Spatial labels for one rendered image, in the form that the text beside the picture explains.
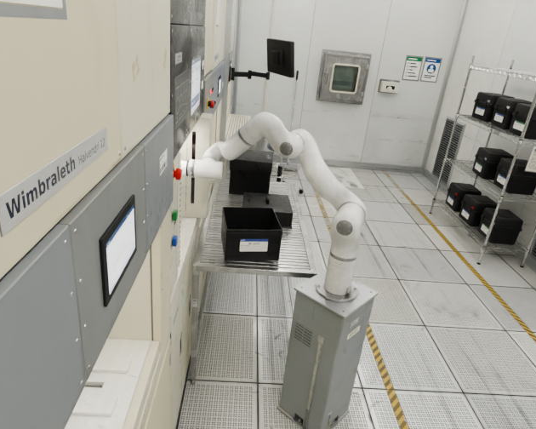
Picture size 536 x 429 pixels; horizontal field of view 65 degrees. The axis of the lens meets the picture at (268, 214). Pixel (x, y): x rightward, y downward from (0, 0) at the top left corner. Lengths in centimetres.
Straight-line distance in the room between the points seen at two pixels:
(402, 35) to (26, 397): 621
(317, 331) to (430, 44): 521
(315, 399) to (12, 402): 177
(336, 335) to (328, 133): 477
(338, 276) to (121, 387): 98
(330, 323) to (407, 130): 507
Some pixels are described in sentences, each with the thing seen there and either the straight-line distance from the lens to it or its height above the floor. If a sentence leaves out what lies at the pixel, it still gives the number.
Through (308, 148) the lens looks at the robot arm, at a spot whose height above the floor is 138.
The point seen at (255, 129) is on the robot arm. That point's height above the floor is 143.
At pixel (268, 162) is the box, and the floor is 101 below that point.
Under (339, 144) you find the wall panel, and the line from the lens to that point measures 645.
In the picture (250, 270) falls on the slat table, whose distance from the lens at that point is 202.
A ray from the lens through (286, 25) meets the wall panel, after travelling 614.
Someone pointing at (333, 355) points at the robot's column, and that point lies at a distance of 196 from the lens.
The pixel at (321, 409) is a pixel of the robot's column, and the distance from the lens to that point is 219.
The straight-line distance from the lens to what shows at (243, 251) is 205.
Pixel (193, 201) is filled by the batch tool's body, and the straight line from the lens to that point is 221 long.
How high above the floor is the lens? 181
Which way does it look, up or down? 24 degrees down
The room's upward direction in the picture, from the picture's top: 6 degrees clockwise
